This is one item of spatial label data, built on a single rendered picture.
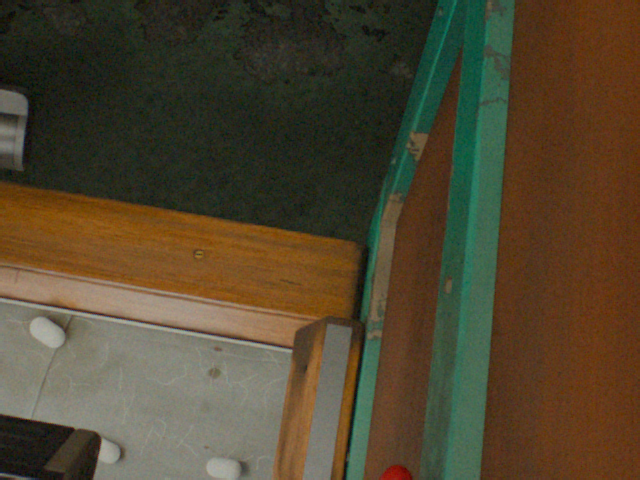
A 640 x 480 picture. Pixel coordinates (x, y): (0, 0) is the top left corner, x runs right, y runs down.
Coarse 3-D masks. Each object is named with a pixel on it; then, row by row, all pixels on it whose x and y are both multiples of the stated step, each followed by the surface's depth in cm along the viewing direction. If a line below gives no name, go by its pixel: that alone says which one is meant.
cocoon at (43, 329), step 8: (40, 320) 84; (48, 320) 84; (32, 328) 84; (40, 328) 84; (48, 328) 84; (56, 328) 84; (40, 336) 84; (48, 336) 83; (56, 336) 83; (64, 336) 84; (48, 344) 84; (56, 344) 84
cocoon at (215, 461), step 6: (210, 462) 80; (216, 462) 80; (222, 462) 80; (228, 462) 80; (234, 462) 80; (210, 468) 80; (216, 468) 80; (222, 468) 80; (228, 468) 80; (234, 468) 80; (240, 468) 80; (210, 474) 80; (216, 474) 80; (222, 474) 80; (228, 474) 80; (234, 474) 80
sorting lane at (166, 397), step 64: (0, 320) 86; (64, 320) 86; (0, 384) 83; (64, 384) 84; (128, 384) 84; (192, 384) 85; (256, 384) 85; (128, 448) 82; (192, 448) 82; (256, 448) 83
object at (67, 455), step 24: (0, 432) 48; (24, 432) 49; (48, 432) 49; (72, 432) 50; (96, 432) 51; (0, 456) 45; (24, 456) 46; (48, 456) 46; (72, 456) 47; (96, 456) 51
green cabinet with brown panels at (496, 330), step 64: (448, 0) 56; (512, 0) 40; (576, 0) 29; (448, 64) 58; (512, 64) 38; (576, 64) 28; (448, 128) 55; (512, 128) 36; (576, 128) 26; (384, 192) 84; (448, 192) 50; (512, 192) 33; (576, 192) 25; (384, 256) 77; (448, 256) 39; (512, 256) 32; (576, 256) 24; (384, 320) 74; (448, 320) 36; (512, 320) 30; (576, 320) 23; (384, 384) 66; (448, 384) 33; (512, 384) 28; (576, 384) 22; (384, 448) 59; (448, 448) 31; (512, 448) 27; (576, 448) 21
